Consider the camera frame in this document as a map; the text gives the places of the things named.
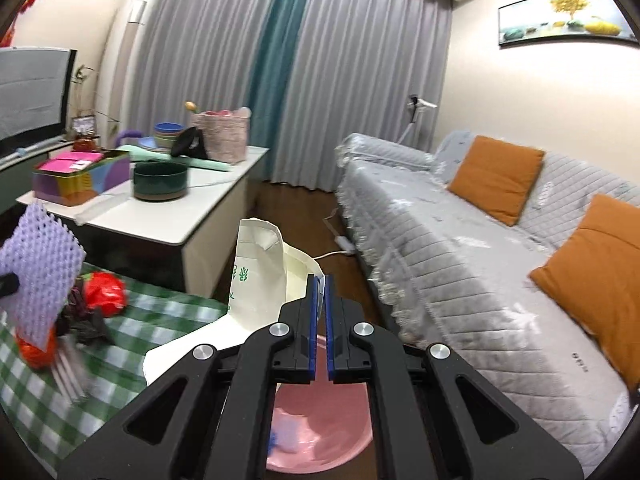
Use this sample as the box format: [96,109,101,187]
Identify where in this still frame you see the white coffee table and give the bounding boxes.
[15,145,271,301]

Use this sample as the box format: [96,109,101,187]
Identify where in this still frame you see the grey curtain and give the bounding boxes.
[285,0,453,193]
[127,0,281,161]

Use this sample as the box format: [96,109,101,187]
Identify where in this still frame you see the orange cushion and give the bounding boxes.
[446,135,546,227]
[529,193,640,391]

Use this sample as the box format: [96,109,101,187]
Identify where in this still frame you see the grey quilted sofa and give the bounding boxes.
[334,130,640,463]

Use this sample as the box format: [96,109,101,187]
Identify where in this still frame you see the pink patterned bag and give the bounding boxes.
[191,107,251,164]

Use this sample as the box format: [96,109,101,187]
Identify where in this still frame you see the white floor stand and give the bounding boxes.
[397,94,438,151]

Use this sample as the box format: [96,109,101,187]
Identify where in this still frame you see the stack of coloured bowls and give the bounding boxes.
[152,122,188,153]

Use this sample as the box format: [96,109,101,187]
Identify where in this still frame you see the television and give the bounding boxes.
[0,47,78,158]

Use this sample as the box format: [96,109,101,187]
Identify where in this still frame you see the clear plastic wrapper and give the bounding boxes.
[50,335,93,403]

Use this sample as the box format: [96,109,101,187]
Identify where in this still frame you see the colourful tin box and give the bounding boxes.
[32,152,132,207]

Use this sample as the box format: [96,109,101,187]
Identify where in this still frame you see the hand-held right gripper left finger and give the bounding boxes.
[57,274,326,480]

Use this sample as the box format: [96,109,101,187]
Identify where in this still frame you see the teal curtain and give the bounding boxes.
[247,0,316,181]

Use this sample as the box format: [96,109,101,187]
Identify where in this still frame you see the pink plastic basin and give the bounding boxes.
[265,336,373,472]

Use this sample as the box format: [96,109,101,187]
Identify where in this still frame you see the white standing air conditioner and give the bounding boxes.
[102,0,158,136]

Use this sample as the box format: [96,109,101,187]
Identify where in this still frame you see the red plastic wrapper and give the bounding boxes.
[82,271,127,318]

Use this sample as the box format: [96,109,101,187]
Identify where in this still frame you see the framed wall picture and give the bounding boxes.
[498,0,640,50]

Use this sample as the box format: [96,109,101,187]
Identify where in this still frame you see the mint green flat tray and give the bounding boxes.
[116,145,234,172]

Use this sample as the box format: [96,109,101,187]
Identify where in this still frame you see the black plastic bag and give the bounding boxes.
[55,285,111,346]

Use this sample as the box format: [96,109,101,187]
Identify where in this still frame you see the dark green round tin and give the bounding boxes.
[132,161,189,202]

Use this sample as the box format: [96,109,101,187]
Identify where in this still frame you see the green checkered tablecloth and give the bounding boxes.
[0,260,228,466]

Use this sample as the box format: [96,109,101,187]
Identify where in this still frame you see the thin bamboo plant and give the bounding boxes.
[70,65,121,136]

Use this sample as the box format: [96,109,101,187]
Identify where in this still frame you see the white power strip with cable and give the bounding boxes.
[312,207,357,261]

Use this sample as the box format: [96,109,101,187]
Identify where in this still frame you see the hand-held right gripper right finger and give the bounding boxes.
[325,275,586,480]

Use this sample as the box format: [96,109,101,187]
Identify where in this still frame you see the purple foam net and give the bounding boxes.
[0,200,86,346]

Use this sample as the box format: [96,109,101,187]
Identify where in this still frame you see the white tote bag green print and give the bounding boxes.
[143,217,327,386]

